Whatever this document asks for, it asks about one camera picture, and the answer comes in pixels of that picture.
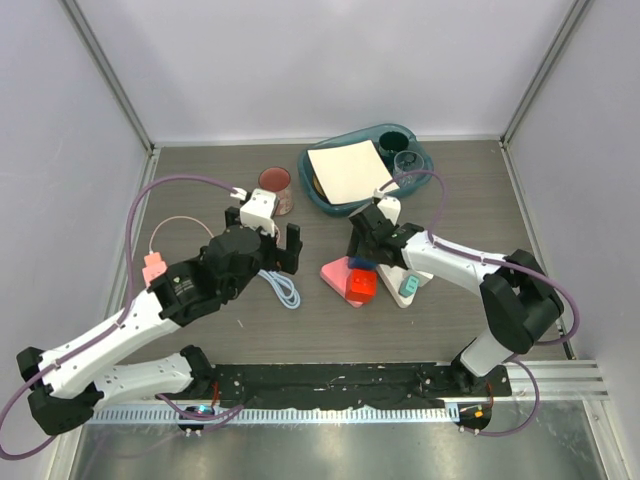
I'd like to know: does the teal plug adapter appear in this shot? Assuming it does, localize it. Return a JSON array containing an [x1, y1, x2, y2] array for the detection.
[[398, 275, 420, 298]]

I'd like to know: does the white paper sheet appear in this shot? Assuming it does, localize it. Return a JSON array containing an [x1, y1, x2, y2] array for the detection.
[[307, 140, 392, 205]]

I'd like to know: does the pink triangular power strip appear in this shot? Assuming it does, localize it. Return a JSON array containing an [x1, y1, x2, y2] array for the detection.
[[320, 256, 363, 308]]

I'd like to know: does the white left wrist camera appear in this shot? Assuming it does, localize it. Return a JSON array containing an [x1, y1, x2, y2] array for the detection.
[[239, 188, 279, 237]]

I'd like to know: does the white triangular power strip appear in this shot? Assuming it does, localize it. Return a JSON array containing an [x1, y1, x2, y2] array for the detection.
[[376, 265, 434, 308]]

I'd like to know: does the pink charging cable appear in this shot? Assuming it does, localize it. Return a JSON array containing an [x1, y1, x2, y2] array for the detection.
[[148, 215, 213, 257]]

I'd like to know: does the light blue power cord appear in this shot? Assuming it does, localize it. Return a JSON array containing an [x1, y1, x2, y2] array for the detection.
[[258, 268, 303, 310]]

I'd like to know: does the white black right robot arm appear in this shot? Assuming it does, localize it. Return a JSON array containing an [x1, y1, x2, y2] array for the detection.
[[347, 202, 564, 395]]

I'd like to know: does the dark green cup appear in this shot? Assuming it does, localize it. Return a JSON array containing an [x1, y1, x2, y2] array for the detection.
[[378, 131, 409, 158]]

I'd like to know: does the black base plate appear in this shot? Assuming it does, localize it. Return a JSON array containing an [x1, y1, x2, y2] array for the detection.
[[154, 360, 514, 412]]

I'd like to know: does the pink charger plug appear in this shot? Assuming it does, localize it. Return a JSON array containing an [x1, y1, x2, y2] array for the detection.
[[142, 252, 167, 288]]

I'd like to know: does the blue cube socket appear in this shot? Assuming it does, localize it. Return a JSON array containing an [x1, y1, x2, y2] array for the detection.
[[348, 257, 377, 271]]

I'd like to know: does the teal plastic tray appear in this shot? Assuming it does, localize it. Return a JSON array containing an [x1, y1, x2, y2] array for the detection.
[[297, 123, 434, 217]]

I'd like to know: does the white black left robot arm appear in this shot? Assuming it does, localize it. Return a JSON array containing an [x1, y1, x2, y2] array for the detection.
[[17, 207, 302, 436]]

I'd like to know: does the red cube socket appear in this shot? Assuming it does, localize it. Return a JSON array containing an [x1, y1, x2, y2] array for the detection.
[[345, 269, 377, 304]]

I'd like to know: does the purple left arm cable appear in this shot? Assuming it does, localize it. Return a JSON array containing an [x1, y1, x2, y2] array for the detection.
[[0, 172, 246, 458]]

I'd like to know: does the clear glass cup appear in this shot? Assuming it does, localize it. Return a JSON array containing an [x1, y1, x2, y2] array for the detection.
[[393, 150, 425, 188]]

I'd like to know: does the perforated cable duct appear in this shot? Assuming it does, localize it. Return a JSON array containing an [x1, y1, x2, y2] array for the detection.
[[88, 403, 459, 425]]

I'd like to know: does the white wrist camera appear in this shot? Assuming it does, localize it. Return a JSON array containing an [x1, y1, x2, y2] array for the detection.
[[373, 189, 401, 225], [239, 188, 279, 237]]

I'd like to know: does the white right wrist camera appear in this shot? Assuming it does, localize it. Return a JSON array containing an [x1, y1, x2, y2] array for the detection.
[[373, 189, 401, 225]]

